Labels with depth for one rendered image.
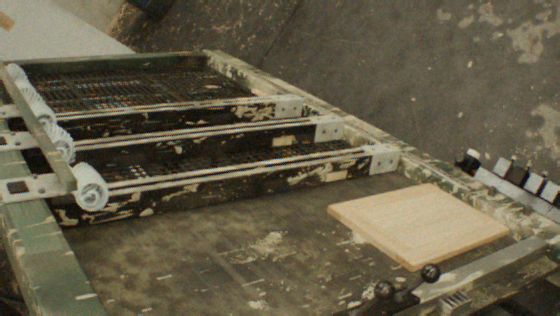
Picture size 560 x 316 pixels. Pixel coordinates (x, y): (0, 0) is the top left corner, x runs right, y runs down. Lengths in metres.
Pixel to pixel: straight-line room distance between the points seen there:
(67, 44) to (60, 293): 3.98
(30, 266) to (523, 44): 2.51
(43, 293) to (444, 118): 2.34
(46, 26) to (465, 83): 3.23
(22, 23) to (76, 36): 0.47
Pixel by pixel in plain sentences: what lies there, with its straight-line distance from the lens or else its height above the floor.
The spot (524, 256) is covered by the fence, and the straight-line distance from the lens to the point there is 1.46.
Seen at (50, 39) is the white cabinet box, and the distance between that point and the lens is 4.79.
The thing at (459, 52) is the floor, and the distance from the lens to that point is 3.10.
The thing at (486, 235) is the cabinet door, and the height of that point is 0.98.
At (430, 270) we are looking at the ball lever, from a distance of 1.04.
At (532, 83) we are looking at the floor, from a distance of 2.84.
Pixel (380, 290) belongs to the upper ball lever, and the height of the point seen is 1.56.
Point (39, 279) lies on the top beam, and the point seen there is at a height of 1.95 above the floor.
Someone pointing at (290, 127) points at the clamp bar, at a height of 1.12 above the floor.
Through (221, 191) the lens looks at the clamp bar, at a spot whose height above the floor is 1.46.
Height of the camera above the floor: 2.37
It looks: 43 degrees down
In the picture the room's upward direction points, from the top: 60 degrees counter-clockwise
